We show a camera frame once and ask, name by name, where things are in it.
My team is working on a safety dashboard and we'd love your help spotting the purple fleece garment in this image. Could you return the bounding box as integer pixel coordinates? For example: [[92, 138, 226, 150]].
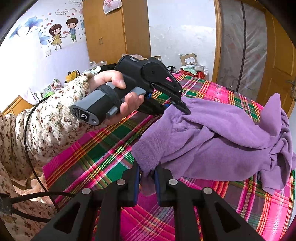
[[132, 93, 295, 196]]

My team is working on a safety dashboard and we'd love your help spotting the floral sleeve left forearm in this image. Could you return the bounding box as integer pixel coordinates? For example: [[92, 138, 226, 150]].
[[1, 72, 104, 181]]

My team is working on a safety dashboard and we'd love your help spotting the person's left hand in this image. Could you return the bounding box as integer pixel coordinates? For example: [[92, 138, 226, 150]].
[[88, 70, 145, 126]]

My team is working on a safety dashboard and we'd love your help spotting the red gift box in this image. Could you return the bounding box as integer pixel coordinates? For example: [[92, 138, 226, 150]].
[[180, 69, 205, 79]]

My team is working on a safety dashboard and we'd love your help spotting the pink plaid bed sheet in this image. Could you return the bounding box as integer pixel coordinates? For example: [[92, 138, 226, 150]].
[[43, 74, 295, 240]]

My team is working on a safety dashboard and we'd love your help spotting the brown cardboard box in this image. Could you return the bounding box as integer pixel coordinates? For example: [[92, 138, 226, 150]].
[[180, 53, 198, 66]]

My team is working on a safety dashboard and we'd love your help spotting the wooden wardrobe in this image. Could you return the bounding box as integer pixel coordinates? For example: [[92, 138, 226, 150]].
[[82, 0, 151, 64]]

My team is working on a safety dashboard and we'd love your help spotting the white poster on wardrobe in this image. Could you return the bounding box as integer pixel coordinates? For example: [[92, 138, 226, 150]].
[[103, 0, 122, 15]]

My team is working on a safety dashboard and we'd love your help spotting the wooden door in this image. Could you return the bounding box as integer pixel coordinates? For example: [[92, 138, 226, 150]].
[[256, 11, 295, 116]]

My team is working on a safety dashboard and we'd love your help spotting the black cable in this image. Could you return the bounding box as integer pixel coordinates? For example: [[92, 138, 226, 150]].
[[0, 95, 77, 224]]

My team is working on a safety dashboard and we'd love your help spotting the cartoon couple wall sticker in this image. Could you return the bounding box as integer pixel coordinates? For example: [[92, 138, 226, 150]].
[[49, 18, 78, 51]]

